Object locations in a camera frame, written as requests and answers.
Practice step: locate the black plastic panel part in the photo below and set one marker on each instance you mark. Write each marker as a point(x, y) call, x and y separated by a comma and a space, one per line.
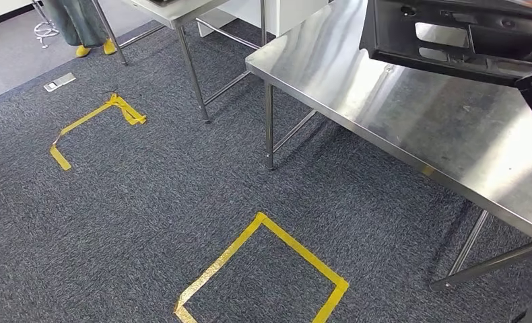
point(382, 40)

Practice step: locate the stainless steel workbench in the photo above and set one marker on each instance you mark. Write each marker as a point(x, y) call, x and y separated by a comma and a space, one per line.
point(426, 125)

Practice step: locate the yellow floor tape square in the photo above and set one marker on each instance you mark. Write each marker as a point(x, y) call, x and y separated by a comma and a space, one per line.
point(301, 250)

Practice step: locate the stainless steel table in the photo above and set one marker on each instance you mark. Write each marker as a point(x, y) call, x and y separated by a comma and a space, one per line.
point(176, 15)

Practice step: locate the open yellow floor tape mark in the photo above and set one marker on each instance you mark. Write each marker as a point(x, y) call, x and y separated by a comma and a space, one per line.
point(87, 119)

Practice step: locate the silver floor outlet plate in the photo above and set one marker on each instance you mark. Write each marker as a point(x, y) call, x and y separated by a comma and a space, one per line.
point(61, 82)

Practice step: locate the person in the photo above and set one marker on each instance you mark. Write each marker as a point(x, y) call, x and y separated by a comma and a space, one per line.
point(78, 22)

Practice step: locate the silver stool base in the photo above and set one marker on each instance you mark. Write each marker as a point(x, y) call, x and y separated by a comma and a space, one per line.
point(46, 30)

